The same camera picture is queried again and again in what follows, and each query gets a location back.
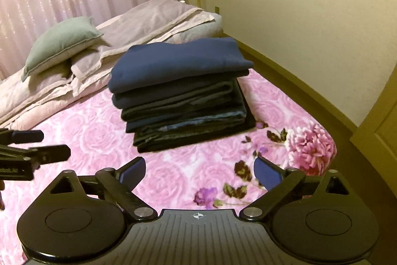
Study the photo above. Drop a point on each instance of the cream wardrobe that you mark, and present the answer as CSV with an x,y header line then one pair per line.
x,y
378,128

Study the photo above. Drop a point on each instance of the dark navy garment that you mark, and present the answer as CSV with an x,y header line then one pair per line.
x,y
161,95

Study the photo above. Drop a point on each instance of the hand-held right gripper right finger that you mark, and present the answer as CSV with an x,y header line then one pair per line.
x,y
266,174

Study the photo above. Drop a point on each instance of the pale pink quilt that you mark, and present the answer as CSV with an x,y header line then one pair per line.
x,y
149,19

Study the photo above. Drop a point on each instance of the navy blue garment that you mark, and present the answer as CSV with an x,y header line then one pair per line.
x,y
180,63

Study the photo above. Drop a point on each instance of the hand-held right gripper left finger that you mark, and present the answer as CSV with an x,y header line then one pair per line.
x,y
134,171

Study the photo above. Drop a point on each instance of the pink floral bed sheet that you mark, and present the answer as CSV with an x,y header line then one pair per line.
x,y
186,175

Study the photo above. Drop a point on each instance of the dark grey garment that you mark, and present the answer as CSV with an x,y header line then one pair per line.
x,y
186,108

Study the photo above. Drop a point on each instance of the dark blue-trimmed garment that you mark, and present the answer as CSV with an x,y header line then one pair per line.
x,y
186,124

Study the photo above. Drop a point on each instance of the grey-green pillow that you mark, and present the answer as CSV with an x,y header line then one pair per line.
x,y
59,44

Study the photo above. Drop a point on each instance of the black garment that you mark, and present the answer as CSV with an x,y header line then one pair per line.
x,y
192,137

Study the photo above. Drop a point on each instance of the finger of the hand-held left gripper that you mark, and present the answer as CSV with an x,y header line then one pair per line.
x,y
26,136
52,154

